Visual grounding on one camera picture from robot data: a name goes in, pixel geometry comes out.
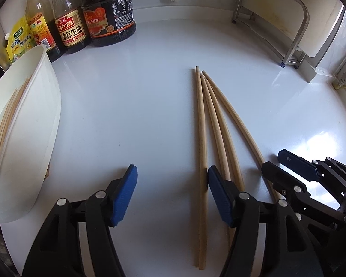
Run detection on yellow green seasoning pouch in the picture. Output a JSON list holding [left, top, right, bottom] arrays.
[[4, 16, 38, 65]]

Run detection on wooden chopstick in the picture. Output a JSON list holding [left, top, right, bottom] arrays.
[[194, 66, 208, 270], [200, 73, 236, 246], [203, 75, 245, 192], [202, 70, 280, 204]]

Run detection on pile of wooden chopsticks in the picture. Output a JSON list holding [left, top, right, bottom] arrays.
[[0, 76, 32, 187]]

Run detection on clear neck soy sauce bottle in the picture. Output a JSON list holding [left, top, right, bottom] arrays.
[[46, 0, 90, 55]]

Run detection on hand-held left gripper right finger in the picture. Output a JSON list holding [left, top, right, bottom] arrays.
[[208, 165, 325, 277]]

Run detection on large dark soy sauce jug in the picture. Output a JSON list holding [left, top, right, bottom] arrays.
[[75, 0, 137, 47]]

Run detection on steel cutting board rack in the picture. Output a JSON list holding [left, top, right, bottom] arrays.
[[233, 0, 310, 68]]

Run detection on white plastic chopstick container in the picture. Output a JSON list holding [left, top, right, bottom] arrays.
[[0, 44, 61, 225]]

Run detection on yellow cap sauce bottle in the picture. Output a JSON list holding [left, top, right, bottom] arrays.
[[24, 0, 66, 62]]

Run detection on white cutting board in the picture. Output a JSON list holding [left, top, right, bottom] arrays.
[[244, 0, 346, 58]]

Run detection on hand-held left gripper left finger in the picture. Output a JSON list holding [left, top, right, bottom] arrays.
[[21, 164, 139, 277]]

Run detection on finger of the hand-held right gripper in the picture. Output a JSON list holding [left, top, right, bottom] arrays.
[[261, 161, 346, 226], [277, 149, 346, 194]]

